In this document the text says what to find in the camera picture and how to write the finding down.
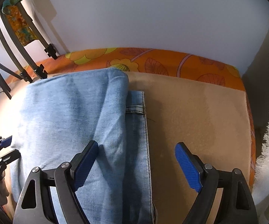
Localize orange floral bed sheet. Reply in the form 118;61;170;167
4;47;257;187

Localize light blue denim pants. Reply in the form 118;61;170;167
10;68;154;223

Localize colourful cloth on tripod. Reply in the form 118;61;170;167
2;0;38;46

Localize tall grey folded tripod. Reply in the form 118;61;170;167
0;0;58;83

